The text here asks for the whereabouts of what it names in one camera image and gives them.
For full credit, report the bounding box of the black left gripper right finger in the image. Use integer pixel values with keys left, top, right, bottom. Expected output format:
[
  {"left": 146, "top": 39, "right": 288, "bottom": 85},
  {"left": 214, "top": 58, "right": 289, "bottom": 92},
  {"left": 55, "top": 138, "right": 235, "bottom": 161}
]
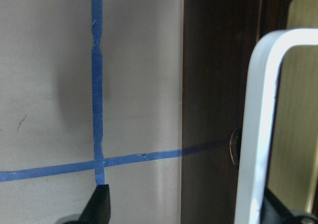
[{"left": 260, "top": 188, "right": 294, "bottom": 224}]

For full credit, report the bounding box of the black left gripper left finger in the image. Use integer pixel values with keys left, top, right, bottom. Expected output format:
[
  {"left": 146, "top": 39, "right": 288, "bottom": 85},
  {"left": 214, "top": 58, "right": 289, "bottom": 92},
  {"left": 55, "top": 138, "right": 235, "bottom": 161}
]
[{"left": 79, "top": 184, "right": 111, "bottom": 224}]

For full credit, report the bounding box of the white drawer handle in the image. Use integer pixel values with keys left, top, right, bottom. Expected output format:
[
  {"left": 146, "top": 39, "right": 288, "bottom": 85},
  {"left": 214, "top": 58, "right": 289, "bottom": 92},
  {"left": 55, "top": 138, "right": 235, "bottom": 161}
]
[{"left": 234, "top": 28, "right": 318, "bottom": 224}]

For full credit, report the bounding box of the dark wooden drawer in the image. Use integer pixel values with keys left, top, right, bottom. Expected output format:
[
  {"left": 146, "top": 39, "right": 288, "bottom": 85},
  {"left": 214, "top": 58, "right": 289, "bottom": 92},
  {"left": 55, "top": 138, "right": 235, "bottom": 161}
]
[{"left": 181, "top": 0, "right": 293, "bottom": 224}]

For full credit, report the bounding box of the brass handle backplate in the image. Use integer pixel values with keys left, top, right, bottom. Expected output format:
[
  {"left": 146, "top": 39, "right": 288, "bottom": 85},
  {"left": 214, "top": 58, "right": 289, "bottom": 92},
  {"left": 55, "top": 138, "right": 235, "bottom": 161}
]
[{"left": 263, "top": 0, "right": 318, "bottom": 214}]

